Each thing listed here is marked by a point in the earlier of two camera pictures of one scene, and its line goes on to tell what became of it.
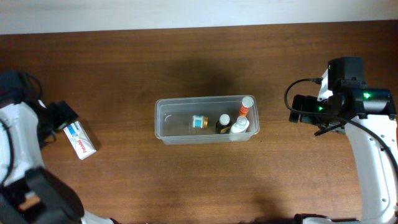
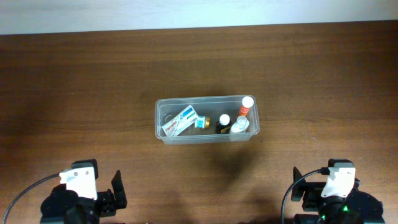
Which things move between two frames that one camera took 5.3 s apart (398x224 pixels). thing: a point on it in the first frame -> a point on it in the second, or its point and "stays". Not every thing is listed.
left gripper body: x=65 y=112 -> x=109 y=197
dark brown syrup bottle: x=224 y=125 stays
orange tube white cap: x=247 y=101 stays
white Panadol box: x=80 y=140 -> x=181 y=121
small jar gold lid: x=200 y=121 stays
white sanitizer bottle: x=240 y=125 stays
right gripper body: x=298 y=109 -> x=310 y=191
